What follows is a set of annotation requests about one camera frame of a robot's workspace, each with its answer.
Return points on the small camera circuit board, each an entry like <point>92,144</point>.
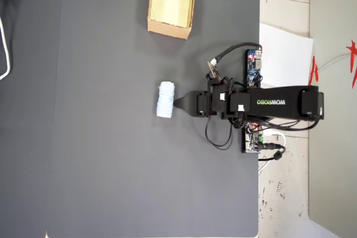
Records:
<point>214,71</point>

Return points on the white blue block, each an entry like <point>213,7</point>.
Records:
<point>166,100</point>

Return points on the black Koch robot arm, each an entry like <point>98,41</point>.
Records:
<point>267,101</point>

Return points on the yellow paper box liner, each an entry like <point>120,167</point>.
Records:
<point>173,4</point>

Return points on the grey table mat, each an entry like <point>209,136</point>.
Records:
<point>83,137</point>

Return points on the blue circuit board in holder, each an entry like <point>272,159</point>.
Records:
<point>253,68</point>

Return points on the white paper sheet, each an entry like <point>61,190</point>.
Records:
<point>284,54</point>

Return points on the brown cardboard box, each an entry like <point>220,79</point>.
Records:
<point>167,30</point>

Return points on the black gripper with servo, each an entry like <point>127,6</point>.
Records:
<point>202,104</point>

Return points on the controller board with green terminal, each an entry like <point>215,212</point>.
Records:
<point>252,140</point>

